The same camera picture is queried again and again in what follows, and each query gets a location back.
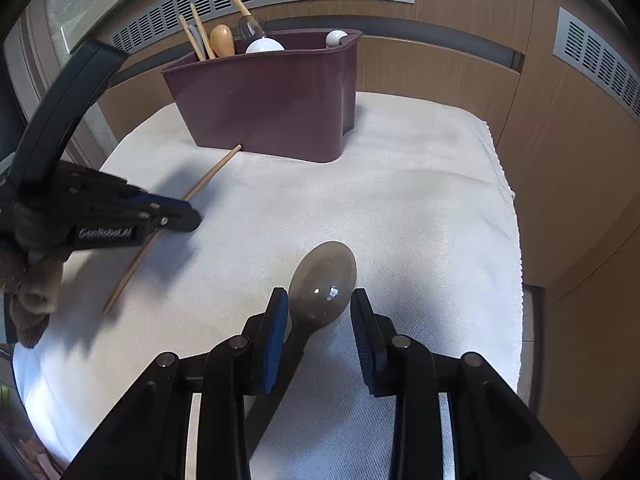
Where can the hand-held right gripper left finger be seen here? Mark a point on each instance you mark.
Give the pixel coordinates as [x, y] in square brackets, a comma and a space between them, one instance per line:
[275, 342]

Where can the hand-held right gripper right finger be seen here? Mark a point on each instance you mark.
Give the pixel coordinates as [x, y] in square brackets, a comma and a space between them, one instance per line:
[363, 342]

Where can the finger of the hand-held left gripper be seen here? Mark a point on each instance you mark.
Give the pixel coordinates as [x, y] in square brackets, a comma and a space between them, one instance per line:
[175, 220]
[165, 205]

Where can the maroon plastic utensil holder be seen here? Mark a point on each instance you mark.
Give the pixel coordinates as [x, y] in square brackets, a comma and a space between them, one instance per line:
[260, 105]

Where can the wooden spoon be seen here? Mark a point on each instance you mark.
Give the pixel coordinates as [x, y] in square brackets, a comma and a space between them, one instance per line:
[222, 40]

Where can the white plastic spoon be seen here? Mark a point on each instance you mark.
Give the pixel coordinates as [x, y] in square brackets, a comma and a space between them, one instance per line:
[264, 46]

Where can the person's left hand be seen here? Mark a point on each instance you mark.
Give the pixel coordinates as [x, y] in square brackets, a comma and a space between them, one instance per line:
[35, 290]

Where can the grey stone window sill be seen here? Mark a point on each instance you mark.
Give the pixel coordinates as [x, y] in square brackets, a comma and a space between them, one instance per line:
[75, 5]

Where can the white cloth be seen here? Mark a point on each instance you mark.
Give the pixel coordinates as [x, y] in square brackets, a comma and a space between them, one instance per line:
[400, 210]

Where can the white round-headed utensil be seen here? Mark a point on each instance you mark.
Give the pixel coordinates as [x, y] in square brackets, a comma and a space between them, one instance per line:
[334, 39]

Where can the wooden radiator cabinet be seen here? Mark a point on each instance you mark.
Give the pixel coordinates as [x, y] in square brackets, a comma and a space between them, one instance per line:
[550, 160]

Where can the long grey vent grille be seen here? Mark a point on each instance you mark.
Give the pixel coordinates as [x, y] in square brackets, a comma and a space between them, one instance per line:
[350, 4]

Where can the short grey vent grille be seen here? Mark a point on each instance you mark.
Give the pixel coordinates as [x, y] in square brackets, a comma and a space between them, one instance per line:
[559, 35]

